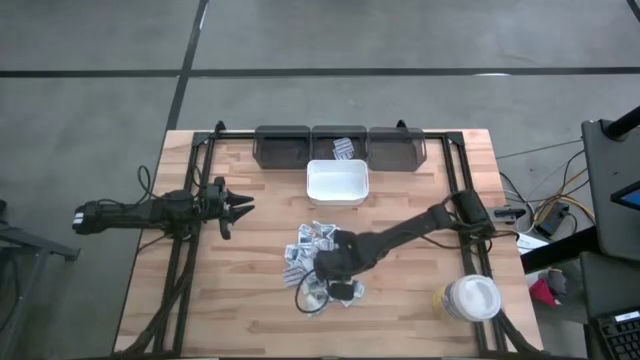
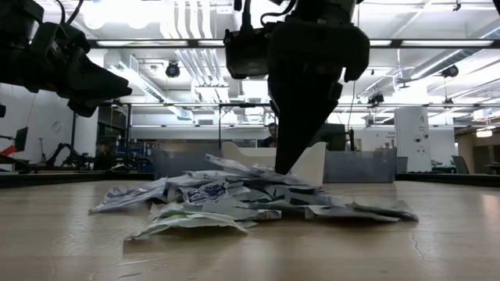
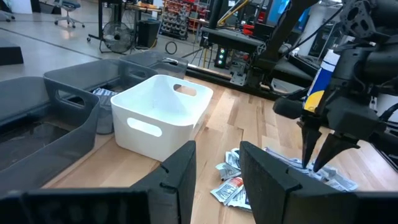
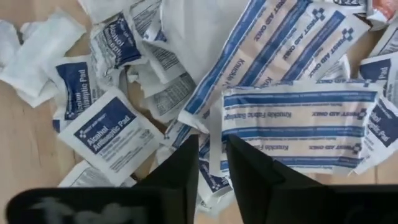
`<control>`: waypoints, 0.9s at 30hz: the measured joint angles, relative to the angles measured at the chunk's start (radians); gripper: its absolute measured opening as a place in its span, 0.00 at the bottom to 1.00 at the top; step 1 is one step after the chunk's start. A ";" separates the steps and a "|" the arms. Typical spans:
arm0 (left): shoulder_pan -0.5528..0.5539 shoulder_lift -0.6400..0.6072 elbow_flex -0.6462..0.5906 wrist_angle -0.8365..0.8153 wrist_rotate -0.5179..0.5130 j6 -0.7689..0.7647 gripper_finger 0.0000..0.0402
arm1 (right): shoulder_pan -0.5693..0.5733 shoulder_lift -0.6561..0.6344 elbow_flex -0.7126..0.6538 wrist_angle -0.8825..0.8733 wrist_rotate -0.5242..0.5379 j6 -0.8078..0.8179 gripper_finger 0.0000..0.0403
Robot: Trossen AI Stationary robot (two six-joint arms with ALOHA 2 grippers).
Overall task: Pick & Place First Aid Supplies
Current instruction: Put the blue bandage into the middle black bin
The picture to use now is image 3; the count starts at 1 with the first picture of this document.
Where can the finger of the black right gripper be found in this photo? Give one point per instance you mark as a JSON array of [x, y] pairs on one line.
[[308, 140], [335, 149]]

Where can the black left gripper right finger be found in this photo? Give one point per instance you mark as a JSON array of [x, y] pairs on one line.
[[267, 193]]

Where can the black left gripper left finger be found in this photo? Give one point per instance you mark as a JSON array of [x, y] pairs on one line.
[[177, 186]]

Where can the white printed first aid packet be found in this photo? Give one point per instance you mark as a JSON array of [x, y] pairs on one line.
[[241, 199], [227, 171], [232, 158]]

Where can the white packet black print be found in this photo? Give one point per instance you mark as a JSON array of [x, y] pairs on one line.
[[345, 185]]

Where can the orange striped white packet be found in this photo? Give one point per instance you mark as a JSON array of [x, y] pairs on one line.
[[227, 189]]

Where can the Lysol wipes canister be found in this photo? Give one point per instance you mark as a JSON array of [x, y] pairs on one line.
[[325, 71]]

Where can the black equipment stand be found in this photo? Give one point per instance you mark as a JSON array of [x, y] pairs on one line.
[[292, 73]]

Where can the white plastic bin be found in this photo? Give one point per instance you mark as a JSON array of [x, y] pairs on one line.
[[161, 105]]

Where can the computer tower with LEDs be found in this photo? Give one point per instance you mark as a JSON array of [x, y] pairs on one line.
[[221, 57]]

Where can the grey plastic bin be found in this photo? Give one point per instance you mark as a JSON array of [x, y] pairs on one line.
[[93, 71], [74, 124], [155, 60]]

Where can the red storage box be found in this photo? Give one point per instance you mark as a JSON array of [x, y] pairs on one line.
[[248, 29]]

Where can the dark grey side cart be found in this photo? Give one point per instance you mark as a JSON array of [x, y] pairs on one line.
[[233, 39]]

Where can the blue screen display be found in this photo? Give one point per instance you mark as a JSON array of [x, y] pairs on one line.
[[273, 12]]

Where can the yellow pole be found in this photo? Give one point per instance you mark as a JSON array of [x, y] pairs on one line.
[[233, 12]]

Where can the black speaker cabinet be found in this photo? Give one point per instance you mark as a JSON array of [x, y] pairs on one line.
[[148, 33]]

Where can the black floor fan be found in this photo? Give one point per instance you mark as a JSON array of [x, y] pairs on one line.
[[117, 37]]

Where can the parts storage rack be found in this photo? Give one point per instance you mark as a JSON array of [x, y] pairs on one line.
[[175, 18]]

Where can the black standing desk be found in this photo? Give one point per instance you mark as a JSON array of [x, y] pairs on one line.
[[100, 18]]

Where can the grey blue office chair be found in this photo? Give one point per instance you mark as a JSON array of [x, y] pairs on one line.
[[68, 12]]

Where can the black rectangular box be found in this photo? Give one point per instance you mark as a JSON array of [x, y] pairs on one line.
[[11, 53]]

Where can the black cart post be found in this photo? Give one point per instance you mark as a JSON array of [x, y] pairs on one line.
[[216, 14]]

